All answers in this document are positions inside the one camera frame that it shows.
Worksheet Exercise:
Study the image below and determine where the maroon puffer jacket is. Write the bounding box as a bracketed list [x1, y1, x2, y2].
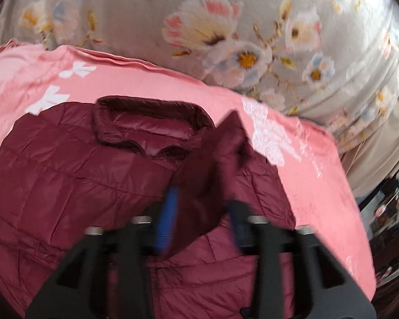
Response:
[0, 96, 297, 319]

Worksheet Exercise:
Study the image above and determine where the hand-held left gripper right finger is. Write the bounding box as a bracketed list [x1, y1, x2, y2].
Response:
[226, 199, 377, 319]

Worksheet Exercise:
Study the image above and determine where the grey floral bed sheet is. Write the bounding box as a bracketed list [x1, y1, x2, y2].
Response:
[0, 0, 399, 153]

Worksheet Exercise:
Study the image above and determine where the beige cloth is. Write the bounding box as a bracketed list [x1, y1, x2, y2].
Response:
[339, 90, 399, 200]

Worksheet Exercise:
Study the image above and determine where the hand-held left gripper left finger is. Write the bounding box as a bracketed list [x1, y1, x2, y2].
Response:
[26, 186, 182, 319]

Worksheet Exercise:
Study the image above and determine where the pink blanket with white print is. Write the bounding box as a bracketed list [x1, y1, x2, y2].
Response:
[0, 39, 377, 319]

